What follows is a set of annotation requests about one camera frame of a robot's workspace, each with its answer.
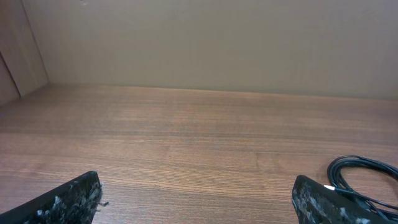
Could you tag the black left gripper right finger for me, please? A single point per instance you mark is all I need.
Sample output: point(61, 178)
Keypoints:
point(315, 204)

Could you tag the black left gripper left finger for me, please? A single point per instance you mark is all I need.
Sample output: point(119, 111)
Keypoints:
point(75, 201)

